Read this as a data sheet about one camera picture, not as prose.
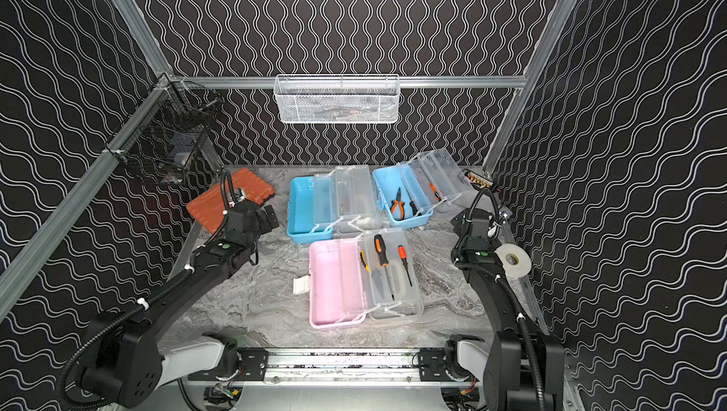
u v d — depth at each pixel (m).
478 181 1.13
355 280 0.84
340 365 0.76
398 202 1.07
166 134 0.94
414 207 1.04
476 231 0.64
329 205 1.01
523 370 0.41
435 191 0.99
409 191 1.14
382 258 0.81
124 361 0.40
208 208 1.01
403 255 0.82
